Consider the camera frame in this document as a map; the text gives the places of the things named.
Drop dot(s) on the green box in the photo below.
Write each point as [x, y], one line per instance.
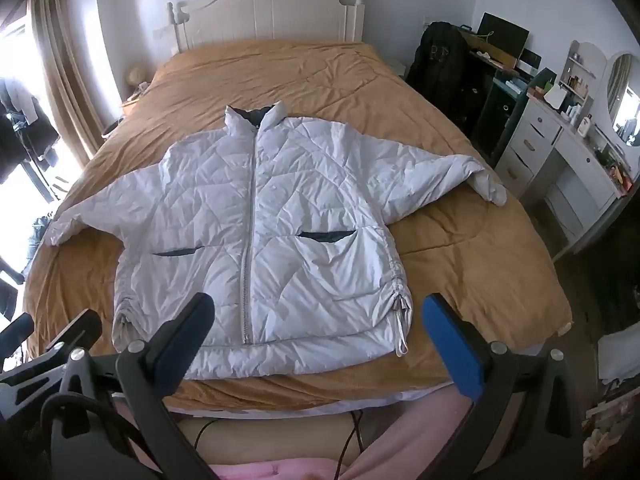
[547, 80]

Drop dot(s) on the pile of paper clutter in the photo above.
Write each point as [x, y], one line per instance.
[612, 430]

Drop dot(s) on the black hanging jacket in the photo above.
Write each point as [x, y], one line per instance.
[440, 65]

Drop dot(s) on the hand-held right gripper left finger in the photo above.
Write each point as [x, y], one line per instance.
[182, 347]

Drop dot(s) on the beige curtain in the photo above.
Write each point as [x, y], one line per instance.
[65, 60]

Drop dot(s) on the white bag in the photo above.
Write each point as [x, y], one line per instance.
[620, 355]

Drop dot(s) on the white bed sheet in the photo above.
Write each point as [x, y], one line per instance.
[300, 406]

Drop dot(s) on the black round bin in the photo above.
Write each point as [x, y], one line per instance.
[112, 129]

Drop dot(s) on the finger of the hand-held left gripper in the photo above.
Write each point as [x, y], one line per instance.
[15, 330]
[75, 327]

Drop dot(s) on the person's pink clothing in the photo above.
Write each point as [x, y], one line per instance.
[395, 440]

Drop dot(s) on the white quilted jacket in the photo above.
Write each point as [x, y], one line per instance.
[310, 260]

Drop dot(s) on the white cosmetics shelf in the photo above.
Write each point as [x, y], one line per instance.
[582, 70]

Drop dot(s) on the wooden nightstand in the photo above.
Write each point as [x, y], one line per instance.
[134, 97]

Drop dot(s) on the white bottle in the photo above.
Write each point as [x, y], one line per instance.
[583, 124]

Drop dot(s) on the white wooden headboard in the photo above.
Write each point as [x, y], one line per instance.
[265, 10]

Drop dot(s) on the beige cloth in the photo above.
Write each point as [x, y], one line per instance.
[275, 435]

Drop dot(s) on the woven ball lamp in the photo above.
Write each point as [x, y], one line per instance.
[136, 75]

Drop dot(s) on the oval mirror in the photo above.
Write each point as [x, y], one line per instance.
[624, 95]

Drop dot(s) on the black monitor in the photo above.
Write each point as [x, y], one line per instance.
[502, 35]

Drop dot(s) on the white dressing table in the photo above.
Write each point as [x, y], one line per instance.
[550, 160]

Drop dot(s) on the pile of blue jeans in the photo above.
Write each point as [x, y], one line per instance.
[41, 232]

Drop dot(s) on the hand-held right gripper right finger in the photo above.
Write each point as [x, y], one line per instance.
[450, 350]

